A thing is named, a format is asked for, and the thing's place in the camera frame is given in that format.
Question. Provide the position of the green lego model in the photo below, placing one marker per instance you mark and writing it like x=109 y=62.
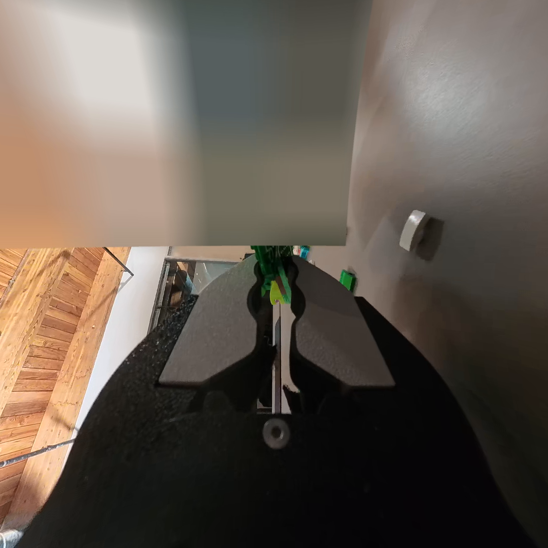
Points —
x=267 y=265

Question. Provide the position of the silver ventilation duct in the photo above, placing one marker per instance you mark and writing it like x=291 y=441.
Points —
x=8 y=539

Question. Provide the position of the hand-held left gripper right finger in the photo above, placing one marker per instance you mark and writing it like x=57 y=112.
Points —
x=338 y=342

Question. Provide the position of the green lego brick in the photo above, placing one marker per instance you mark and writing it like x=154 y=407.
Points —
x=347 y=280

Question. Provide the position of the glass partition window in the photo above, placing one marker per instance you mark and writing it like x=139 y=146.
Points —
x=184 y=274

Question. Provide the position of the white curved lego brick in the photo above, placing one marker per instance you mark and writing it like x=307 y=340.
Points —
x=413 y=231

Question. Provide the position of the black metal rail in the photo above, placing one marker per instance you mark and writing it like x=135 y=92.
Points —
x=117 y=261
x=38 y=454

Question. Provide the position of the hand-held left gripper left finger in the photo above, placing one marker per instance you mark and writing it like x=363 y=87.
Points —
x=214 y=334

